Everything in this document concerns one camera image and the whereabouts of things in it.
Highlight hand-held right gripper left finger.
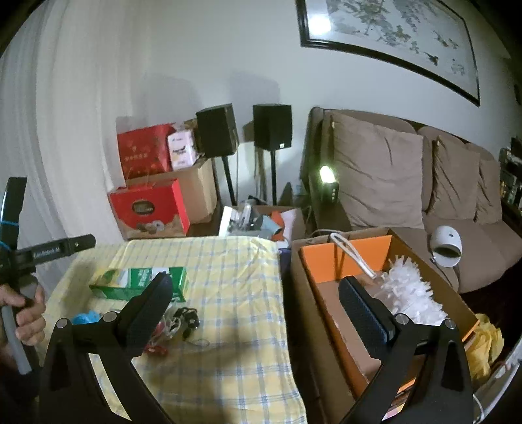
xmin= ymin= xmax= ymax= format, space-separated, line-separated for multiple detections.
xmin=38 ymin=272 xmax=176 ymax=424

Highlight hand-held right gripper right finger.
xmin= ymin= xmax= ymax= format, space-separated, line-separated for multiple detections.
xmin=338 ymin=276 xmax=476 ymax=424

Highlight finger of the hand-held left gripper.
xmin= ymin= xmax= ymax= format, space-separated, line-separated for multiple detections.
xmin=66 ymin=234 xmax=97 ymax=251

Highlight orange-lined cardboard box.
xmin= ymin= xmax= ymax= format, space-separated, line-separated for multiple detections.
xmin=290 ymin=227 xmax=480 ymax=424

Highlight green toothpaste box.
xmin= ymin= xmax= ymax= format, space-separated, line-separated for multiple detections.
xmin=89 ymin=266 xmax=188 ymax=304

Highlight white fluffy duster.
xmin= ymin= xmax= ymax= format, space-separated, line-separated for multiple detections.
xmin=330 ymin=233 xmax=447 ymax=327

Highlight blue funnel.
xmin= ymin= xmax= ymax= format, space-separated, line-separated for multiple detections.
xmin=72 ymin=310 xmax=100 ymax=326

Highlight person's left hand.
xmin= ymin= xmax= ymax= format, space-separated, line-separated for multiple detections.
xmin=0 ymin=283 xmax=47 ymax=347

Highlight white earphones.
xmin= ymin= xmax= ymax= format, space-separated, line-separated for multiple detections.
xmin=151 ymin=314 xmax=182 ymax=347

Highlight red chocolate gift box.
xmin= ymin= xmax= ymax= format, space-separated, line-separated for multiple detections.
xmin=108 ymin=179 xmax=192 ymax=240

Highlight yellow checked tablecloth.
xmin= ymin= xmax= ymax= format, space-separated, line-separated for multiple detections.
xmin=38 ymin=236 xmax=308 ymax=424

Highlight white dome nail lamp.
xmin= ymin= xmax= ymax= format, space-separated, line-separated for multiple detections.
xmin=429 ymin=225 xmax=464 ymax=267

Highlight large red gift box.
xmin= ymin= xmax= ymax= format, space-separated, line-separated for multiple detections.
xmin=117 ymin=124 xmax=176 ymax=180

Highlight white curtain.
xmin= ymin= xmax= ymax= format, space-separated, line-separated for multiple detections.
xmin=0 ymin=0 xmax=127 ymax=262

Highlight yellow plastic bag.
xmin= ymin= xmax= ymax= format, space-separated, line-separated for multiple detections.
xmin=463 ymin=313 xmax=504 ymax=384

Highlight plain brown cardboard box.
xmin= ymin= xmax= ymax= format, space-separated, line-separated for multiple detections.
xmin=126 ymin=157 xmax=219 ymax=225

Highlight pink white tissue pack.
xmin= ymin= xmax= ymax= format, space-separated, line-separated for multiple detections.
xmin=167 ymin=131 xmax=198 ymax=171

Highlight open box of clutter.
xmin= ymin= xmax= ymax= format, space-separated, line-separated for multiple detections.
xmin=218 ymin=196 xmax=306 ymax=245

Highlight large brown cushion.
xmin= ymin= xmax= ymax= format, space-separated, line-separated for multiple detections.
xmin=330 ymin=112 xmax=425 ymax=230

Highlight brown sofa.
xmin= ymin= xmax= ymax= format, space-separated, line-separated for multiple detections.
xmin=299 ymin=107 xmax=522 ymax=294

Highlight lit portable lantern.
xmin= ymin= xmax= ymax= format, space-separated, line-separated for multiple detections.
xmin=317 ymin=165 xmax=340 ymax=204

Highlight black speaker stand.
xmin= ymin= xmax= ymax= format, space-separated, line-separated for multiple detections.
xmin=220 ymin=157 xmax=238 ymax=206
xmin=269 ymin=150 xmax=279 ymax=206

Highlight medium brown cushion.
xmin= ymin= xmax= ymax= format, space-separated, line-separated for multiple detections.
xmin=426 ymin=136 xmax=481 ymax=223

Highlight small brown cushion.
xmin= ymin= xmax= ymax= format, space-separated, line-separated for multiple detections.
xmin=475 ymin=157 xmax=502 ymax=225

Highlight black speaker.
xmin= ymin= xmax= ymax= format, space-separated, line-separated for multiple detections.
xmin=252 ymin=104 xmax=293 ymax=151
xmin=195 ymin=104 xmax=239 ymax=159

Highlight dark cluttered shelf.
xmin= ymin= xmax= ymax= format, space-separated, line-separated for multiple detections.
xmin=498 ymin=136 xmax=522 ymax=213

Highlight framed ink painting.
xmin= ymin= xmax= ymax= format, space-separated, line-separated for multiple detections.
xmin=294 ymin=0 xmax=481 ymax=107

